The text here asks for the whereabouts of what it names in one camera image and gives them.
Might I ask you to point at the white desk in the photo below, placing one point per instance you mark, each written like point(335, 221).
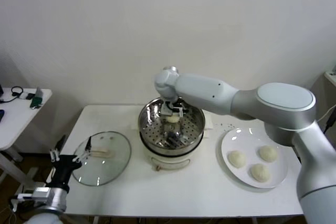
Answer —
point(330, 79)

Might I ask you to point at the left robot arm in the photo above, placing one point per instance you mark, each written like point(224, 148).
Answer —
point(59, 199)

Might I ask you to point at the small black device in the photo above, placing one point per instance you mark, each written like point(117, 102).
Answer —
point(30, 96)

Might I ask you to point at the round glass pot lid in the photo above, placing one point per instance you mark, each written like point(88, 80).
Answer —
point(113, 161)

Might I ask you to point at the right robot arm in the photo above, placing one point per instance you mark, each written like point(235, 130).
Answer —
point(262, 103)

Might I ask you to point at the dark blue object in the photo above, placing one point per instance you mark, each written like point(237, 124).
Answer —
point(1, 116)

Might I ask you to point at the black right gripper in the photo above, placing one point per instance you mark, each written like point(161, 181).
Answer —
point(177, 104)

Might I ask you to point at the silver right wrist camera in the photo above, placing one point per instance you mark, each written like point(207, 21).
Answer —
point(166, 108)

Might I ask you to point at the white round plate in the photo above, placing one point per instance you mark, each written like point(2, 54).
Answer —
point(236, 140)

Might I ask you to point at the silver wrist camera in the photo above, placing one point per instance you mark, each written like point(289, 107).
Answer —
point(36, 193)
point(166, 108)

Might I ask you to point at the white steamed baozi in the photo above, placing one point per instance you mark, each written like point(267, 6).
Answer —
point(237, 159)
point(268, 153)
point(172, 119)
point(260, 172)

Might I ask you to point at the perforated steel steamer basket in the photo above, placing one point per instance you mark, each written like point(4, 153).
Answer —
point(153, 113)

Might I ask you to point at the green tool with grey sheet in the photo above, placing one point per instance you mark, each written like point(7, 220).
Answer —
point(36, 101)

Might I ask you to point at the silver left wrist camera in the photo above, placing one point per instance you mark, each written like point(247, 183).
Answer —
point(36, 193)

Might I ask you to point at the white side table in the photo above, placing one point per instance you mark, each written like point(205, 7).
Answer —
point(15, 129)

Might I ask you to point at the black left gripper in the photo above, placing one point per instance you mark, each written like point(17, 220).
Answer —
point(64, 167)

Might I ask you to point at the white electric cooking pot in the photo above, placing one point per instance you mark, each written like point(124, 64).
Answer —
point(170, 159)

